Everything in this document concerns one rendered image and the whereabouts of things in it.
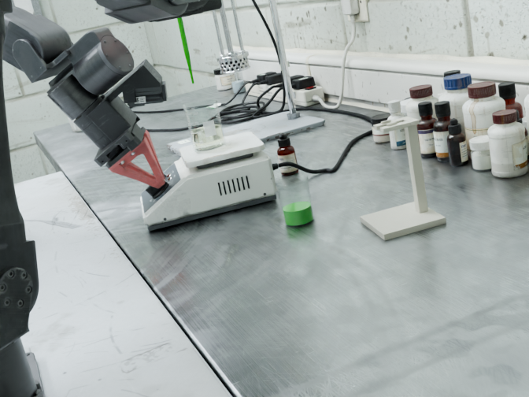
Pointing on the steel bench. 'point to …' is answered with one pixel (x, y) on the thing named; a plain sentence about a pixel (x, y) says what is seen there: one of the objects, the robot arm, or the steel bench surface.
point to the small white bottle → (397, 140)
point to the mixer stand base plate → (263, 128)
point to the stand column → (283, 61)
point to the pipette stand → (406, 219)
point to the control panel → (164, 191)
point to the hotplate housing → (214, 190)
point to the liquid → (185, 46)
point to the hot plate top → (238, 142)
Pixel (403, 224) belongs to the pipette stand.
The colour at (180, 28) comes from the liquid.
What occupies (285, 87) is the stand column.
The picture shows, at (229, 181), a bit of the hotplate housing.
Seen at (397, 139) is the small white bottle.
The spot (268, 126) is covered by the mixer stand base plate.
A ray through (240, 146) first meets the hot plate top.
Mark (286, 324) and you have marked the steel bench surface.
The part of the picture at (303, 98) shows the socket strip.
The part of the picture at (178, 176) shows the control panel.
